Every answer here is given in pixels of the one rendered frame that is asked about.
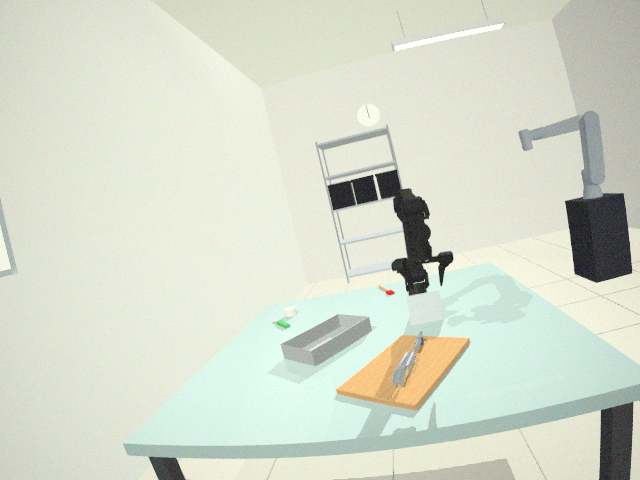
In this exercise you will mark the light wooden board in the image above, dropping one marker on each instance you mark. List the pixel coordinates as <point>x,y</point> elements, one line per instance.
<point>432,361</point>

